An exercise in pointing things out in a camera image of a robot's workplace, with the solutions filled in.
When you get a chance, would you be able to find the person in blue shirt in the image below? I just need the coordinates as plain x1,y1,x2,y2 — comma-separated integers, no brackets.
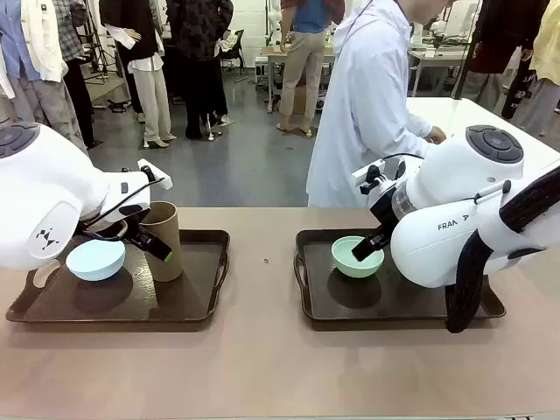
276,0,347,137

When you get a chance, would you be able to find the person in yellow top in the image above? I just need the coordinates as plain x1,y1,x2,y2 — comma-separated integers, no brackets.
500,0,560,136

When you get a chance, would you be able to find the person in white jacket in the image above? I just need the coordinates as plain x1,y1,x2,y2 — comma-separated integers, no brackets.
305,0,447,209

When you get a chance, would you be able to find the background workbench with wood top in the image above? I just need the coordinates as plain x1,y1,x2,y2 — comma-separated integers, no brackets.
256,42,338,114

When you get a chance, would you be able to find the black vertical pole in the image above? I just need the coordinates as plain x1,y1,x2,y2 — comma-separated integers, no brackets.
452,0,483,101

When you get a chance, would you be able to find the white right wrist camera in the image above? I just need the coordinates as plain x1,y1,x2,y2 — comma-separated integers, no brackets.
352,160,387,185

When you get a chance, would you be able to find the black cable sleeve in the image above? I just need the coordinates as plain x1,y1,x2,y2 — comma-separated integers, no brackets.
444,164,560,334

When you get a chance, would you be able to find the black office chair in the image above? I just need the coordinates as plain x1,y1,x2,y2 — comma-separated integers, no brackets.
217,28,247,76

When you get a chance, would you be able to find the person in dark patterned top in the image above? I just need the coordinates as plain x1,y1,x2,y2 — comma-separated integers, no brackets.
168,0,235,141

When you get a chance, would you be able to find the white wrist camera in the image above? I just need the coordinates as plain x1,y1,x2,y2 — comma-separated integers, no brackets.
136,157,172,191
352,160,387,185

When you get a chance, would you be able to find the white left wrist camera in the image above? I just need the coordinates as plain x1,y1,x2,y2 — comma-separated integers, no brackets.
136,157,172,191

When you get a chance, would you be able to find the mint green bowl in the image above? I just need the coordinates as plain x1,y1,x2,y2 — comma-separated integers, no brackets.
331,235,386,279

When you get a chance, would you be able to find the light blue bowl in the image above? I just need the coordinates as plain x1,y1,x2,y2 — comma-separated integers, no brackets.
66,239,127,282

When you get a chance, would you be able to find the person in dark maroon clothes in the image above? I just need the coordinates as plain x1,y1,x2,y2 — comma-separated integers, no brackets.
461,0,552,116

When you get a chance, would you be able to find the dark brown serving tray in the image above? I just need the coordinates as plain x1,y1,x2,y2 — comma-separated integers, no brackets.
4,229,231,324
293,229,508,321

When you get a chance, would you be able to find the mannequin in black vest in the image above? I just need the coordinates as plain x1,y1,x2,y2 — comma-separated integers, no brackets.
99,0,179,150

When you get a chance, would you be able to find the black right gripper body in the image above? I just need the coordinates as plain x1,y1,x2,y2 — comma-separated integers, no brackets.
369,187,406,237

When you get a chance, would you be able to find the mannequin in white jacket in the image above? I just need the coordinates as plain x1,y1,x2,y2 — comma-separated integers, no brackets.
0,0,91,152

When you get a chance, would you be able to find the mannequin in plaid shirt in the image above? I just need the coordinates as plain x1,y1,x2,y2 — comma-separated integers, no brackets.
52,0,98,149

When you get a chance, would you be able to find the grey background workbench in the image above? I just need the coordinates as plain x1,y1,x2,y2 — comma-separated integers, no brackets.
406,41,477,98

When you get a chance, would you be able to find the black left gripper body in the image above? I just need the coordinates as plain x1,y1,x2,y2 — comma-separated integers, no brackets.
123,214,154,249

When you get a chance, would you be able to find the brown tall cup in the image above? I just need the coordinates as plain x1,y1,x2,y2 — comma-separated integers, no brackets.
139,200,184,283

